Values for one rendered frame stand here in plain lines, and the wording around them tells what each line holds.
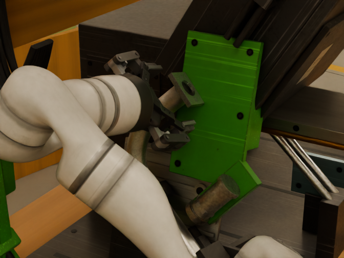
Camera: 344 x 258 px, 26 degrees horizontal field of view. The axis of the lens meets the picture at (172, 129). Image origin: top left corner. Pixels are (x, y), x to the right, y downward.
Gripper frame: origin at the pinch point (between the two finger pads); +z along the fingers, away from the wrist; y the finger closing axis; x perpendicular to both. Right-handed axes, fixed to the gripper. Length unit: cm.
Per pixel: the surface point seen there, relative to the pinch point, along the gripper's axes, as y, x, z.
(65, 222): -2.2, 38.2, 13.2
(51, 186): 49, 161, 168
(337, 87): 37, 79, 351
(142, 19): 18.0, 4.9, 15.1
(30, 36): 27.6, 22.7, 10.4
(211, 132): -6.8, -1.0, 3.0
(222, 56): 1.1, -8.7, 2.9
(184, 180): -9.8, 8.1, 5.1
